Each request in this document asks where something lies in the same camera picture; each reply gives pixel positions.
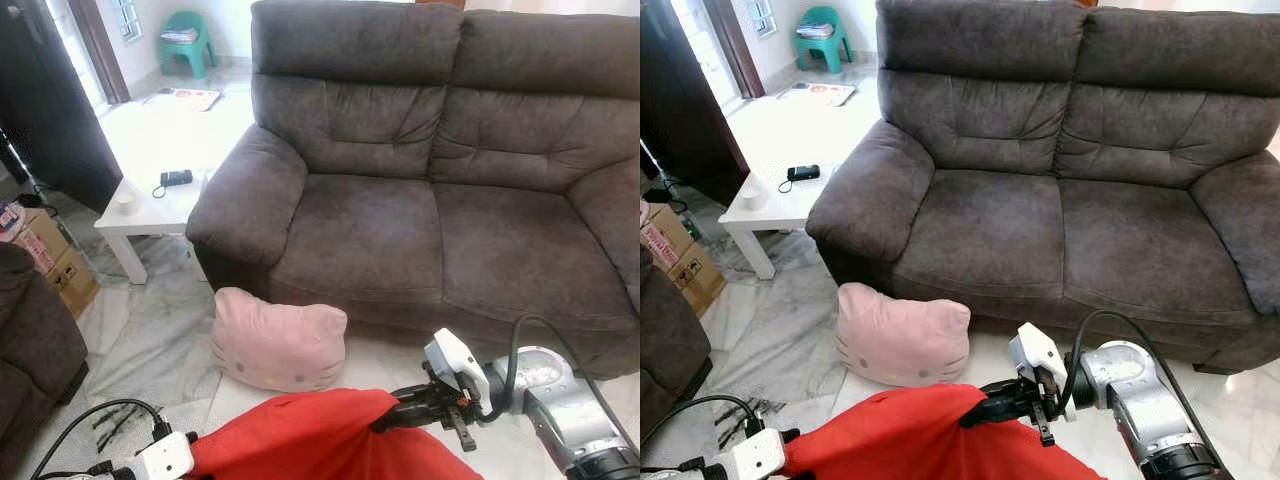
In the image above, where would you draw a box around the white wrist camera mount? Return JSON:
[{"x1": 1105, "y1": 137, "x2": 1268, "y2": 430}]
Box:
[
  {"x1": 130, "y1": 432, "x2": 196, "y2": 480},
  {"x1": 424, "y1": 328, "x2": 491, "y2": 403},
  {"x1": 712, "y1": 428, "x2": 786, "y2": 480},
  {"x1": 1008, "y1": 322, "x2": 1067, "y2": 396}
]

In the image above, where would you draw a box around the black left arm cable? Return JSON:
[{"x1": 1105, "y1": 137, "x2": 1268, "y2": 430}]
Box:
[
  {"x1": 30, "y1": 398, "x2": 171, "y2": 480},
  {"x1": 642, "y1": 395, "x2": 766, "y2": 480}
]

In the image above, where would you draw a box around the red pillow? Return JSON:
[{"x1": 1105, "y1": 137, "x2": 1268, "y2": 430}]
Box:
[
  {"x1": 188, "y1": 388, "x2": 486, "y2": 480},
  {"x1": 782, "y1": 384, "x2": 1106, "y2": 480}
]

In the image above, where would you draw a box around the cardboard box with red tape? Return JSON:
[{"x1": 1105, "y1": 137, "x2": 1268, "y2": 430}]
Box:
[
  {"x1": 640, "y1": 200, "x2": 696, "y2": 271},
  {"x1": 0, "y1": 205, "x2": 69, "y2": 273}
]

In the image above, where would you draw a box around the dark wooden door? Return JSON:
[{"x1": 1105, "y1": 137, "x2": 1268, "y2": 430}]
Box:
[
  {"x1": 0, "y1": 0, "x2": 123, "y2": 213},
  {"x1": 640, "y1": 0, "x2": 749, "y2": 206}
]

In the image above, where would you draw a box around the magazine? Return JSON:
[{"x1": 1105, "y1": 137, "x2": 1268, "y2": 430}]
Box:
[
  {"x1": 150, "y1": 87, "x2": 223, "y2": 112},
  {"x1": 780, "y1": 82, "x2": 858, "y2": 108}
]

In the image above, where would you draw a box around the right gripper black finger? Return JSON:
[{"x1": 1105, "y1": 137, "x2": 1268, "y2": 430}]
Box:
[
  {"x1": 960, "y1": 381, "x2": 1016, "y2": 429},
  {"x1": 370, "y1": 386, "x2": 433, "y2": 434}
]

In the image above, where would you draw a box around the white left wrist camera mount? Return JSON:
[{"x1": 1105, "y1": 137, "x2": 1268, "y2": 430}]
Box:
[
  {"x1": 130, "y1": 432, "x2": 196, "y2": 480},
  {"x1": 712, "y1": 428, "x2": 786, "y2": 480}
]

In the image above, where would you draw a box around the green plastic chair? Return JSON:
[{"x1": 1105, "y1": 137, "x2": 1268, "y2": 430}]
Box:
[
  {"x1": 158, "y1": 10, "x2": 218, "y2": 81},
  {"x1": 795, "y1": 6, "x2": 854, "y2": 74}
]

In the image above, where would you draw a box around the dark brown two-seat sofa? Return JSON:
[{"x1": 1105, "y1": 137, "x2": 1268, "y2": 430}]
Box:
[
  {"x1": 186, "y1": 0, "x2": 641, "y2": 379},
  {"x1": 806, "y1": 0, "x2": 1280, "y2": 376}
]

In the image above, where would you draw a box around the cardboard box with handling symbols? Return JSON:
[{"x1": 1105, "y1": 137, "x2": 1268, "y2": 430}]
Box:
[
  {"x1": 45, "y1": 245, "x2": 101, "y2": 319},
  {"x1": 672, "y1": 242, "x2": 728, "y2": 319}
]

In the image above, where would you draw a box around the black light stand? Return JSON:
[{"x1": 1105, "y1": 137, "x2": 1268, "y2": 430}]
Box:
[
  {"x1": 0, "y1": 125, "x2": 61, "y2": 216},
  {"x1": 640, "y1": 140, "x2": 691, "y2": 216}
]

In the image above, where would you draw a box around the pink cat face pillow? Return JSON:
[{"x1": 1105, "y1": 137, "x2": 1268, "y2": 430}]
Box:
[
  {"x1": 835, "y1": 283, "x2": 971, "y2": 388},
  {"x1": 210, "y1": 287, "x2": 348, "y2": 393}
]

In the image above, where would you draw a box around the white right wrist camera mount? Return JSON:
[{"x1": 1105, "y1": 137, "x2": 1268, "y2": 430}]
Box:
[
  {"x1": 424, "y1": 328, "x2": 491, "y2": 403},
  {"x1": 1008, "y1": 322, "x2": 1067, "y2": 396}
]

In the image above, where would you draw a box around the white side table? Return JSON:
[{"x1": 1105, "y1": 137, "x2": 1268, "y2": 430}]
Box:
[
  {"x1": 95, "y1": 92, "x2": 256, "y2": 286},
  {"x1": 718, "y1": 85, "x2": 881, "y2": 281}
]

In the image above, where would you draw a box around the grey fabric sofa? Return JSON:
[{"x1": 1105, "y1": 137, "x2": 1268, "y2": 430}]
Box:
[
  {"x1": 640, "y1": 245, "x2": 713, "y2": 441},
  {"x1": 0, "y1": 243, "x2": 89, "y2": 476}
]

